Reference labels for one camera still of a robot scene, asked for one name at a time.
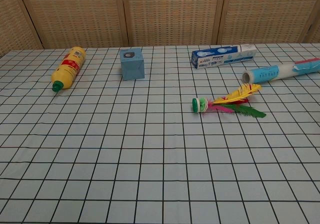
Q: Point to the pink flower toy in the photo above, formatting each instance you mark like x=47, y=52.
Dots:
x=200, y=105

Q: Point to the blue cardboard cube box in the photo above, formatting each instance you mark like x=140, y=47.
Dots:
x=132, y=67

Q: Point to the black white checked tablecloth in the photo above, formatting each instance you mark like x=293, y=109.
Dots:
x=125, y=146

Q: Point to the blue white toothpaste box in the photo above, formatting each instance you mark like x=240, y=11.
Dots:
x=215, y=58

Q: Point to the woven bamboo screen panel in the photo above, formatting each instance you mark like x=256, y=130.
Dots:
x=10, y=22
x=75, y=14
x=267, y=12
x=317, y=12
x=172, y=14

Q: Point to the yellow bottle green cap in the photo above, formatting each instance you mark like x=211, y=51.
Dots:
x=68, y=67

